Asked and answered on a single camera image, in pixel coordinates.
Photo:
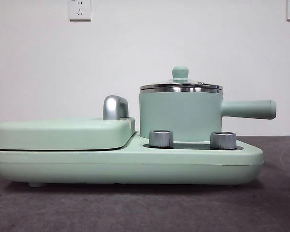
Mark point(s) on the glass lid with green knob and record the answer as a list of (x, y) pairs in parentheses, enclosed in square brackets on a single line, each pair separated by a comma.
[(180, 73)]

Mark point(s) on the silver control dial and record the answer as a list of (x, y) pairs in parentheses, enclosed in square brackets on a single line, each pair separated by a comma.
[(223, 140), (161, 138)]

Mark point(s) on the mint green cooker base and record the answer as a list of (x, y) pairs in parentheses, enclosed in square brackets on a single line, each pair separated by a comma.
[(135, 166)]

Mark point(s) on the black glossy control panel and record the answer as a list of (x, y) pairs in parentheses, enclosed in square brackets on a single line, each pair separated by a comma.
[(193, 145)]

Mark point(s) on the mint green hinged cooker cover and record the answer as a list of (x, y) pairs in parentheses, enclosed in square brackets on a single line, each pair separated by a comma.
[(62, 134)]

